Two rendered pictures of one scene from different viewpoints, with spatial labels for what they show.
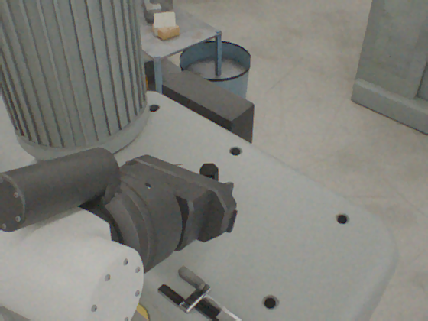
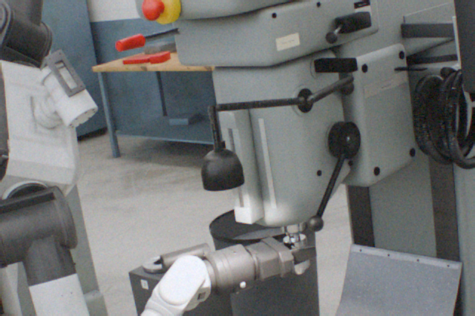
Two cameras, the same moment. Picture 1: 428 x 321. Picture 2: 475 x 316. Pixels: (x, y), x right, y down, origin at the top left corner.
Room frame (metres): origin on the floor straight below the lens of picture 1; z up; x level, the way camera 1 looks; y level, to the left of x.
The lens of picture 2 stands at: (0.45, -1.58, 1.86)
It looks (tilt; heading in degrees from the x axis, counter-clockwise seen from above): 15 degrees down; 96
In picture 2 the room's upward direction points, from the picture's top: 9 degrees counter-clockwise
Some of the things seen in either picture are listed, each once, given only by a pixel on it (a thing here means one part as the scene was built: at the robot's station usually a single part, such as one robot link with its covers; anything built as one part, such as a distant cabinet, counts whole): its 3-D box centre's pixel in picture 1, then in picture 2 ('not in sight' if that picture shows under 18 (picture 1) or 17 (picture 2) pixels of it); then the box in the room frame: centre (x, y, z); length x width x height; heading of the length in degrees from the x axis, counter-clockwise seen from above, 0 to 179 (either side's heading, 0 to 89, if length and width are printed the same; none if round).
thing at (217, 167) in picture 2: not in sight; (221, 167); (0.28, -0.19, 1.48); 0.07 x 0.07 x 0.06
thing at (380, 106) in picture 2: not in sight; (342, 110); (0.51, 0.15, 1.47); 0.24 x 0.19 x 0.26; 139
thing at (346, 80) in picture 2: not in sight; (331, 88); (0.48, -0.16, 1.58); 0.17 x 0.01 x 0.01; 62
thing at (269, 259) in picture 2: not in sight; (254, 264); (0.29, -0.03, 1.23); 0.13 x 0.12 x 0.10; 114
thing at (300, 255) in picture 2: not in sight; (302, 256); (0.39, -0.02, 1.23); 0.06 x 0.02 x 0.03; 24
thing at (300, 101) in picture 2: not in sight; (264, 104); (0.37, -0.21, 1.58); 0.17 x 0.01 x 0.01; 166
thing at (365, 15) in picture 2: not in sight; (344, 27); (0.52, -0.03, 1.66); 0.12 x 0.04 x 0.04; 49
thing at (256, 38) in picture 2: not in sight; (279, 23); (0.41, 0.04, 1.68); 0.34 x 0.24 x 0.10; 49
